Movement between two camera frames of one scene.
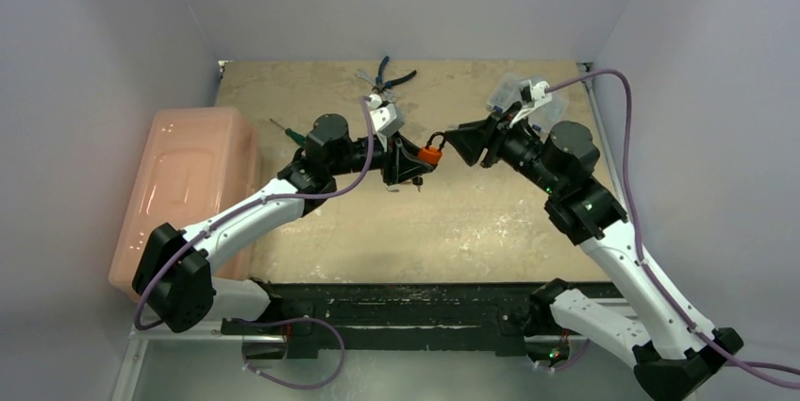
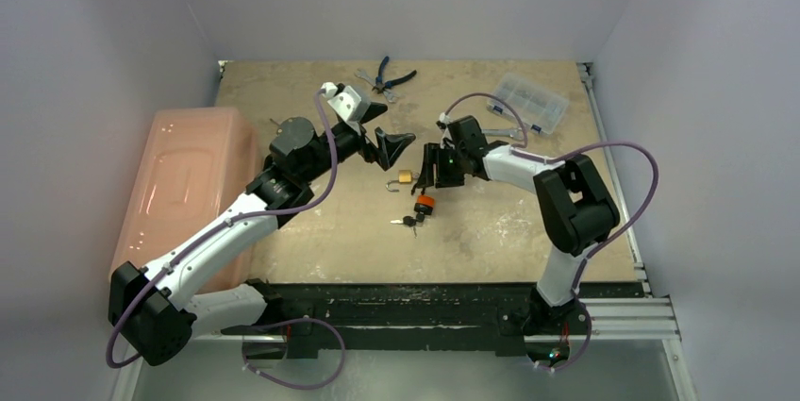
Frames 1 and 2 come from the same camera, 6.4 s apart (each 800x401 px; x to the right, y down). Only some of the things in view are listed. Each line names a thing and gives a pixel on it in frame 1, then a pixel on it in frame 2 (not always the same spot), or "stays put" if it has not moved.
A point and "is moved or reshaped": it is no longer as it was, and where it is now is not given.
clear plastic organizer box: [533, 95] stays put
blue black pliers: [380, 85] stays put
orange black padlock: [432, 154] is moved or reshaped
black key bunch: [418, 181] is moved or reshaped
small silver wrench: [388, 95] stays put
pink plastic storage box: [195, 165] stays put
